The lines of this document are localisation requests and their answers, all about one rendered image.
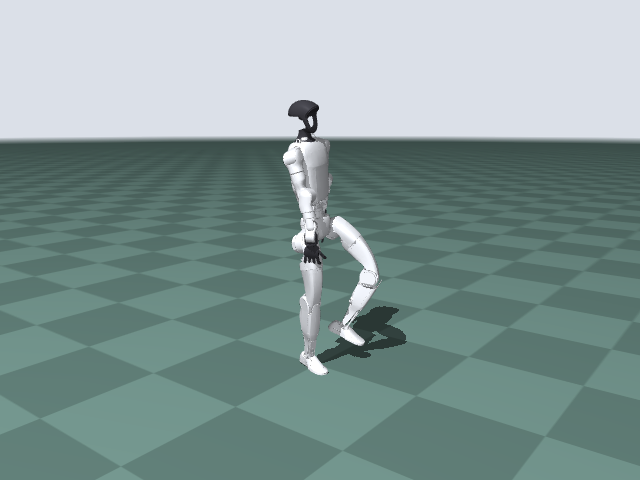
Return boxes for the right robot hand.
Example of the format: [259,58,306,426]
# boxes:
[304,233,326,264]

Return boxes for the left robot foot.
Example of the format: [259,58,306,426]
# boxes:
[328,320,365,346]

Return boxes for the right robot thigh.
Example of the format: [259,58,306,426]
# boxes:
[292,228,323,312]

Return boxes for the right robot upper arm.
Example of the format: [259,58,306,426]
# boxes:
[283,147,316,203]

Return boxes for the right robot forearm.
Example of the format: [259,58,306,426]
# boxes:
[299,190,318,243]

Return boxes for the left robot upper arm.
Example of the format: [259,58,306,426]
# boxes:
[323,139,333,187]

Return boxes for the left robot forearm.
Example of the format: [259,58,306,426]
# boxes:
[317,187,330,213]

